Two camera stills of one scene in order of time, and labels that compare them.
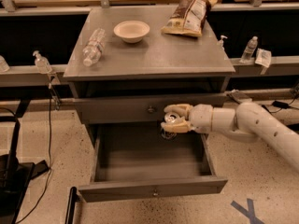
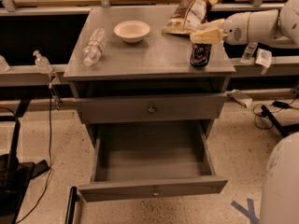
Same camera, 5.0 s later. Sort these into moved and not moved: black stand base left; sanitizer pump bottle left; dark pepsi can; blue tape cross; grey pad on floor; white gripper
Moved: dark pepsi can; white gripper
Not moved: grey pad on floor; sanitizer pump bottle left; blue tape cross; black stand base left
